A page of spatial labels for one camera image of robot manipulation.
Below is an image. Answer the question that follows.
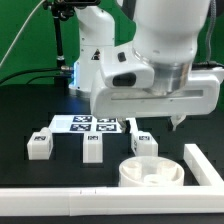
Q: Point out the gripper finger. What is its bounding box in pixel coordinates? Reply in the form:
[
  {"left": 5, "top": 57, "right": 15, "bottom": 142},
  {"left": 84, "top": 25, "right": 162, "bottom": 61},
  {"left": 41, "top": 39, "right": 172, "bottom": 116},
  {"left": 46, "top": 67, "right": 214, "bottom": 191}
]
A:
[{"left": 119, "top": 119, "right": 131, "bottom": 134}]

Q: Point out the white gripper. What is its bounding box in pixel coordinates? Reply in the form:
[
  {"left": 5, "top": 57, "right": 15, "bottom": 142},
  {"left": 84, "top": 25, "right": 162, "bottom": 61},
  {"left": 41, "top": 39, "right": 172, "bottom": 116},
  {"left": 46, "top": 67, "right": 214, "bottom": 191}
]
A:
[{"left": 90, "top": 67, "right": 224, "bottom": 131}]

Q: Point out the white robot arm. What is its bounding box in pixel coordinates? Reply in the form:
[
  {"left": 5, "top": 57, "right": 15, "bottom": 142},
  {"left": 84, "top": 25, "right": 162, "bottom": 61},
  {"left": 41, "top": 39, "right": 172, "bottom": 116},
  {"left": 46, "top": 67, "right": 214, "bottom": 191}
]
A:
[{"left": 74, "top": 0, "right": 224, "bottom": 125}]

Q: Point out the white marker sheet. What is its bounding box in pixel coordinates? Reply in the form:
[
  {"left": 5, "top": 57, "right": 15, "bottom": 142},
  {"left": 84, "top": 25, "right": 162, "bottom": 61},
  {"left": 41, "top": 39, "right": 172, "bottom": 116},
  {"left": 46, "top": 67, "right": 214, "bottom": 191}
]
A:
[{"left": 49, "top": 115, "right": 138, "bottom": 133}]

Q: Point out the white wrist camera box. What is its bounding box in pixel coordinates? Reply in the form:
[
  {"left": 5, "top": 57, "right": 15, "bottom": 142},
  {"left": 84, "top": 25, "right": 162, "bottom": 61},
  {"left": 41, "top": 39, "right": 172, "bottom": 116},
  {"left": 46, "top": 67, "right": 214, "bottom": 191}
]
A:
[{"left": 100, "top": 43, "right": 154, "bottom": 89}]

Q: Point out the white L-shaped barrier wall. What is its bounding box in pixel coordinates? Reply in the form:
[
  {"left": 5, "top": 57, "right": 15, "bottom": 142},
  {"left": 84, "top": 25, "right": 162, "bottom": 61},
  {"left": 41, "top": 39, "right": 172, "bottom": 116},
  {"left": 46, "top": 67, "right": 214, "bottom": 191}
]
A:
[{"left": 0, "top": 144, "right": 224, "bottom": 216}]

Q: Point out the black cable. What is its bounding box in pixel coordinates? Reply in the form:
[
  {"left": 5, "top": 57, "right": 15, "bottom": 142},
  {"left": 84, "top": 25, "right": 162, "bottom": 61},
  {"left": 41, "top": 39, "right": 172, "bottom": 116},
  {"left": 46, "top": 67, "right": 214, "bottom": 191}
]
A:
[{"left": 0, "top": 67, "right": 73, "bottom": 86}]

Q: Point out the grey cable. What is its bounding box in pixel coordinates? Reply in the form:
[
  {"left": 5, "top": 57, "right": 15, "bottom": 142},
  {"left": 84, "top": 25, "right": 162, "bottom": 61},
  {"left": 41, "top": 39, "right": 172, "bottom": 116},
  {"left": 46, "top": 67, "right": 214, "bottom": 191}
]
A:
[{"left": 0, "top": 0, "right": 47, "bottom": 68}]

